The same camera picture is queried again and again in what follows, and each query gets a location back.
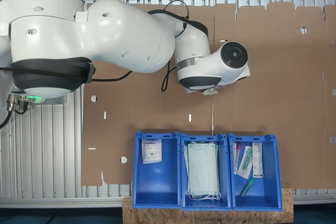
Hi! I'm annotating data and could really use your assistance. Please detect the long white printed packet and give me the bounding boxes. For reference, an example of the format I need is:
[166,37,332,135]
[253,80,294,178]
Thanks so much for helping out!
[252,142,264,179]

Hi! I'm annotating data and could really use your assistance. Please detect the green syringe in clear packet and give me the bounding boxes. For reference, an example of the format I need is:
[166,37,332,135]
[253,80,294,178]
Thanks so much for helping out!
[237,145,253,179]

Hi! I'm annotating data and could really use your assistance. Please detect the loose green syringe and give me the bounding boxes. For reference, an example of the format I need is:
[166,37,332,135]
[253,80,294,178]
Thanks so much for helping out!
[239,177,255,199]

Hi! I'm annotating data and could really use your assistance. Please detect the chipboard wood block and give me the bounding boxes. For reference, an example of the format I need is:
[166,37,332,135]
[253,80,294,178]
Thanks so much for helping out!
[122,187,294,224]

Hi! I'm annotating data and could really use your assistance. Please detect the blue bin with cotton packets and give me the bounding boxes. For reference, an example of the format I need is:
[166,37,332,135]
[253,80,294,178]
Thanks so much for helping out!
[132,131,182,209]

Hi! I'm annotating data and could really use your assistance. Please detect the base cable with metal connector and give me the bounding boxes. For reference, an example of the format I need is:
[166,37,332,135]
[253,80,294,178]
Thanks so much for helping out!
[0,95,29,130]

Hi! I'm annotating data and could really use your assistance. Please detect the brown cardboard sheet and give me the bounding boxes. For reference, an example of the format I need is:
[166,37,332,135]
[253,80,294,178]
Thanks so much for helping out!
[80,3,336,189]

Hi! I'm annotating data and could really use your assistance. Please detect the blue bin with masks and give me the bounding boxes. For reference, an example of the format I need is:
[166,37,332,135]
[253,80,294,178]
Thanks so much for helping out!
[180,132,232,211]

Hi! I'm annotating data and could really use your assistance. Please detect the blue bin with syringes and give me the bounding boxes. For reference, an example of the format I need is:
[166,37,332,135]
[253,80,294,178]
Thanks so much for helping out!
[227,133,283,211]

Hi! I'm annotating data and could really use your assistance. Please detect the red capped tube packet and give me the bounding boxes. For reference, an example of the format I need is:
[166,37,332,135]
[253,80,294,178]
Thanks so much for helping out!
[233,142,242,175]

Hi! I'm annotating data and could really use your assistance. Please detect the white printed cotton packet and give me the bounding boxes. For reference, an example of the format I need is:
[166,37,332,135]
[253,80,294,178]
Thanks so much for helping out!
[141,140,162,164]
[201,87,219,97]

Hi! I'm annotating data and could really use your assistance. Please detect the stack of white face masks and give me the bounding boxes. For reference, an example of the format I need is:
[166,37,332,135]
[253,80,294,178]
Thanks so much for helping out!
[183,141,222,201]

